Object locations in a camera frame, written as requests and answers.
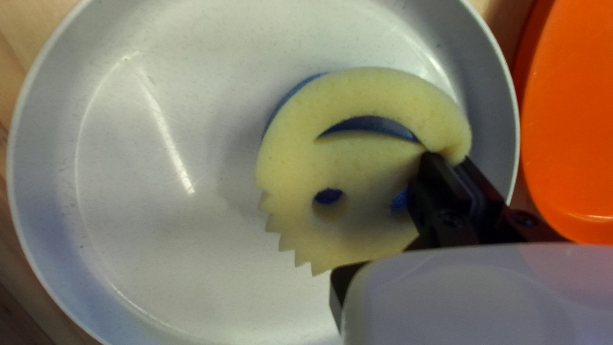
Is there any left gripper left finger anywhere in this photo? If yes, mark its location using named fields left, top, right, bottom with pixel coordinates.
left=329, top=152, right=484, bottom=331

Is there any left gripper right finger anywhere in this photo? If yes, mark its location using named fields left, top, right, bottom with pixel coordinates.
left=460, top=156, right=569, bottom=245

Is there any yellow smiling face sponge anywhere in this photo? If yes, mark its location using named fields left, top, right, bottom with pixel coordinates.
left=254, top=66, right=473, bottom=277

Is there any orange round plate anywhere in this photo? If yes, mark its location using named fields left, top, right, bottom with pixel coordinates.
left=510, top=0, right=613, bottom=245

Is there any grey round plate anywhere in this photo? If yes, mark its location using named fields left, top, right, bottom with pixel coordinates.
left=6, top=0, right=522, bottom=345

